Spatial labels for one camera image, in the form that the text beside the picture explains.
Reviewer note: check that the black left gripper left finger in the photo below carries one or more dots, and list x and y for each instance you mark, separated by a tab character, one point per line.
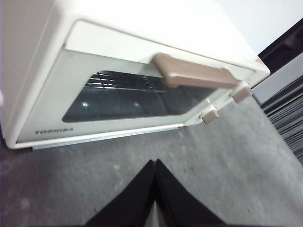
132	203

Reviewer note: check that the silver oven crumb tray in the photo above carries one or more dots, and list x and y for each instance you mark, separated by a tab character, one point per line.
94	139

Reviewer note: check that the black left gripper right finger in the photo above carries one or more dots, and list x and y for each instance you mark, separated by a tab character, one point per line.
177	203

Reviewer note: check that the cream and beige oven knob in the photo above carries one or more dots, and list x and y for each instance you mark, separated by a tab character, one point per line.
210	116
241	94

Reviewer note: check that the cream Toshiba toaster oven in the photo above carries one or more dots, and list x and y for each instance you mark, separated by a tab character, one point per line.
35	47

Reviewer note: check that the dark ridged panel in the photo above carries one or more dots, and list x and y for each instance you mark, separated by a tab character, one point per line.
286	113

